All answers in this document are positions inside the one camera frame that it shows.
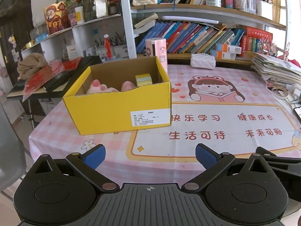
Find pink plush pig toy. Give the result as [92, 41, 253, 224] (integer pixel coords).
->
[87, 80, 135, 94]

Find yellow cardboard box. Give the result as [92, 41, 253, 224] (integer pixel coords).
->
[63, 57, 171, 135]

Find pink checkered tablecloth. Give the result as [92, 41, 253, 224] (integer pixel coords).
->
[29, 65, 300, 184]

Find black smartphone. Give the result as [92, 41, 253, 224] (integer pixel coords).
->
[293, 107, 301, 122]

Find grey plastic chair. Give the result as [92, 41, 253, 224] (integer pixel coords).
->
[0, 105, 27, 191]

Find clear tape roll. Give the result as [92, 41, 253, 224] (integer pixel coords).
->
[267, 85, 289, 100]

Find black keyboard piano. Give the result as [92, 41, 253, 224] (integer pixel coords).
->
[7, 56, 102, 101]

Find stack of magazines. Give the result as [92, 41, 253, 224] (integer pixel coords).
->
[250, 53, 300, 85]

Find white quilted pouch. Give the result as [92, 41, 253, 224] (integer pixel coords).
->
[190, 54, 216, 69]

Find white orange boxes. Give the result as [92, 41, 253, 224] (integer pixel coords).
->
[210, 43, 242, 60]

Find red bottle in holder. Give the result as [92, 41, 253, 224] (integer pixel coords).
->
[104, 34, 112, 59]

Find brown folded cloth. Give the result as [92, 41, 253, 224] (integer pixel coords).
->
[17, 53, 48, 80]

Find red boxed book set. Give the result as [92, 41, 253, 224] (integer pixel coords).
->
[238, 26, 273, 57]

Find pink cylindrical tissue box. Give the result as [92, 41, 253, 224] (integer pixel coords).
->
[145, 38, 168, 72]

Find row of leaning books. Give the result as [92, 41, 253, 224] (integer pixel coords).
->
[136, 21, 246, 54]

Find fortune god figure box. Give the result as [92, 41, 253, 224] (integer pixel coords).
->
[44, 2, 70, 35]

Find white bookshelf frame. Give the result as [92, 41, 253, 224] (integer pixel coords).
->
[22, 0, 287, 61]

